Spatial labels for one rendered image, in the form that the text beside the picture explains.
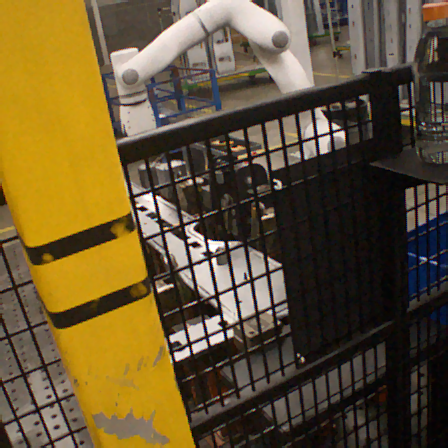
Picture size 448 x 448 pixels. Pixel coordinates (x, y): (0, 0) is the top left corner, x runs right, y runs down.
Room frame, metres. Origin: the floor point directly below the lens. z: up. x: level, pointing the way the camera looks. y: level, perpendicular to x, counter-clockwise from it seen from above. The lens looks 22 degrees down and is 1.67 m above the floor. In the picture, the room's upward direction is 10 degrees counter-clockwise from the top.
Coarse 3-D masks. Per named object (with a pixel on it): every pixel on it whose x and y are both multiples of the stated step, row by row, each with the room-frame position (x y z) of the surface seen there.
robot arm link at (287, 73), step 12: (252, 48) 1.83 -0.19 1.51; (264, 60) 1.82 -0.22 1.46; (276, 60) 1.80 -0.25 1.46; (288, 60) 1.79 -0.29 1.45; (276, 72) 1.78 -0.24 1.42; (288, 72) 1.76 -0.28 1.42; (300, 72) 1.76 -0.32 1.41; (276, 84) 1.80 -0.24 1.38; (288, 84) 1.76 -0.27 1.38; (300, 84) 1.75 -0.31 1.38; (300, 120) 1.83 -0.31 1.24
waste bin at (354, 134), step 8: (336, 104) 4.41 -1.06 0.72; (352, 104) 4.40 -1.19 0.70; (360, 104) 4.52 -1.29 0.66; (336, 112) 4.22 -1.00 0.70; (352, 112) 4.21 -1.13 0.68; (360, 112) 4.25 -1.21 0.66; (336, 120) 4.23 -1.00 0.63; (352, 120) 4.22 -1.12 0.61; (352, 128) 4.22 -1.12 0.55; (368, 128) 4.31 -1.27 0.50; (352, 136) 4.24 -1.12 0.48; (368, 136) 4.31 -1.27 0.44
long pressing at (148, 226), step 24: (144, 216) 1.84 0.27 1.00; (168, 216) 1.80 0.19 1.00; (168, 240) 1.59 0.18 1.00; (192, 240) 1.56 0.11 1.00; (216, 264) 1.37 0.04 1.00; (240, 264) 1.34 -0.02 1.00; (264, 264) 1.32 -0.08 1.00; (192, 288) 1.27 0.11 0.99; (240, 288) 1.21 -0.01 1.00; (264, 288) 1.19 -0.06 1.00
